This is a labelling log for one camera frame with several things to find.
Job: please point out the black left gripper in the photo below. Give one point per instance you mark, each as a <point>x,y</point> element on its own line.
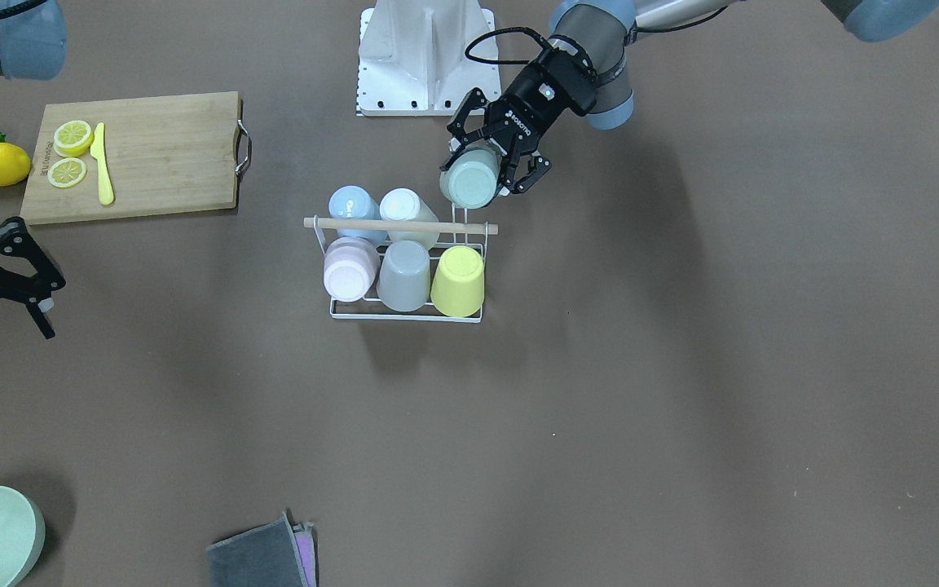
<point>528,108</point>

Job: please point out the green plastic cup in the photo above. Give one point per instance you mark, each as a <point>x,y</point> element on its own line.
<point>472,179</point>

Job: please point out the pink plastic cup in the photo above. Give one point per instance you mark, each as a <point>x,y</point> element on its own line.
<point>351,265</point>

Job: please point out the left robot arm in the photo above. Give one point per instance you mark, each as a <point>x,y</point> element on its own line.
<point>604,30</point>

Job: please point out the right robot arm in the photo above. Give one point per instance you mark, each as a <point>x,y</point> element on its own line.
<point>33,45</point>

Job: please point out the white plastic cup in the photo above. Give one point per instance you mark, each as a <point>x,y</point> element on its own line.
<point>404,205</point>

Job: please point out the yellow plastic cup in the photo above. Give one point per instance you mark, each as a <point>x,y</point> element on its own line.
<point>458,288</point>

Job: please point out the blue plastic cup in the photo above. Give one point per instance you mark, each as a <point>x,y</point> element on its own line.
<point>353,202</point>

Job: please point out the grey plastic cup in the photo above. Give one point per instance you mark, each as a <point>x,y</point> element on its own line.
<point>404,281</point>

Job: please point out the yellow plastic knife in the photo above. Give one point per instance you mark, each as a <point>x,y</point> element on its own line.
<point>98,150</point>

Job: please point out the bamboo cutting board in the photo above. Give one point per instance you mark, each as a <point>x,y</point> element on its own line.
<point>165,155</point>

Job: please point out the grey folded cloth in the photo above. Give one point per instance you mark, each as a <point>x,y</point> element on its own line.
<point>280,553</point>

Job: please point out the white wire cup holder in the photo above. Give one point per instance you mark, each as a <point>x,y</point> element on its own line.
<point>459,232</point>

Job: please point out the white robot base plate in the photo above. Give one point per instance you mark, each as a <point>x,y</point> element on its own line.
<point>412,59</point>

